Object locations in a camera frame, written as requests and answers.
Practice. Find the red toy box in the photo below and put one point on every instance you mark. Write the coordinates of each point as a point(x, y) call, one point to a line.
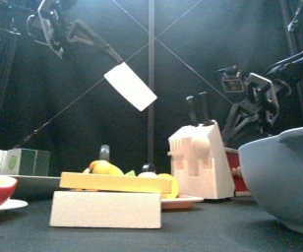
point(237, 160)

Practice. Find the white wooden knife block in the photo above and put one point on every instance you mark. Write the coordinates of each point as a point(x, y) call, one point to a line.
point(207, 164)

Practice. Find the large grey-blue bowl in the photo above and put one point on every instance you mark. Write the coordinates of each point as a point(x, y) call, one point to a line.
point(286, 177)

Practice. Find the yellow toy food piece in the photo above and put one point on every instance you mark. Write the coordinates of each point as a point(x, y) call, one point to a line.
point(172, 185)

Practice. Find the white toy food piece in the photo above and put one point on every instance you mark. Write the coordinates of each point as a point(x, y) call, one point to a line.
point(148, 175)

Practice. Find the small pink plate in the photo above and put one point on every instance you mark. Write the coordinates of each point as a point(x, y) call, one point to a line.
point(183, 201)

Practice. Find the green toy food piece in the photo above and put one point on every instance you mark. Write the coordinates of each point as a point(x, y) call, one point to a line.
point(131, 173)

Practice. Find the orange toy food piece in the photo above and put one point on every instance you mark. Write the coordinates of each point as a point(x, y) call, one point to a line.
point(104, 167)

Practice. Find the yellow wooden block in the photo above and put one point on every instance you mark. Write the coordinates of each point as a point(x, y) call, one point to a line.
point(115, 182)

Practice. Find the white foam block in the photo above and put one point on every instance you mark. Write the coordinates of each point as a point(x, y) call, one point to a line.
point(107, 210)

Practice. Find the green and white box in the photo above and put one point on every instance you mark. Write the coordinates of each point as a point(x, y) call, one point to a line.
point(28, 161)

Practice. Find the grey tray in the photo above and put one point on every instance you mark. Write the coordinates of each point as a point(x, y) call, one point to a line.
point(36, 187)

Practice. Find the white plate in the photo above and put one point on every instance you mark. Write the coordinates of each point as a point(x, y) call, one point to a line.
point(10, 205)

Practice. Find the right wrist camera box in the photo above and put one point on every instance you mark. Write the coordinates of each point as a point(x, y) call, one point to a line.
point(234, 82)

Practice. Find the vertical metal frame pole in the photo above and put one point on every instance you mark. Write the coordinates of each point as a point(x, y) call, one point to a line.
point(152, 39)

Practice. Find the dark side frame pole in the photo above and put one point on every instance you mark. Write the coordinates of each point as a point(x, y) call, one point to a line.
point(295, 36)

